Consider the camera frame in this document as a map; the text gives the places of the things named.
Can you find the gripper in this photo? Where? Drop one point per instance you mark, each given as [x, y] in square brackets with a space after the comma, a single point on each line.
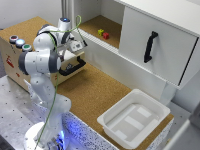
[76, 46]

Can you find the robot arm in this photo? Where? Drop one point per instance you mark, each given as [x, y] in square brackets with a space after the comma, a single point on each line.
[40, 63]

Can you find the yellow block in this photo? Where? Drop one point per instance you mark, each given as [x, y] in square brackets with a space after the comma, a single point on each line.
[100, 32]

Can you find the wooden drawer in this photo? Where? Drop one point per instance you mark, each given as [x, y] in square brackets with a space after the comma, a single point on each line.
[71, 59]

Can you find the white cabinet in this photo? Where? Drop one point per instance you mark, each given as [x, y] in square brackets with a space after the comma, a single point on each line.
[100, 56]

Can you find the green button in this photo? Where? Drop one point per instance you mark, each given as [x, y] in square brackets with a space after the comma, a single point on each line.
[27, 47]

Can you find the wooden drawer box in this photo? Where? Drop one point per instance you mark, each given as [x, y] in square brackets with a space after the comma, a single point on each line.
[23, 29]

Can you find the blue button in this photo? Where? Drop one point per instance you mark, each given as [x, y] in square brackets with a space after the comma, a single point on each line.
[20, 42]

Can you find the red button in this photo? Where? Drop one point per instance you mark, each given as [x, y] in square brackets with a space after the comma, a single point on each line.
[14, 38]

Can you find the white sliding door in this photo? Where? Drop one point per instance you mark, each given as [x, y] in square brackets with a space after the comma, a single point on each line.
[166, 50]

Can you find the white plastic box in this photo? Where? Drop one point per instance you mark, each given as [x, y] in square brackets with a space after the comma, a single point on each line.
[133, 120]

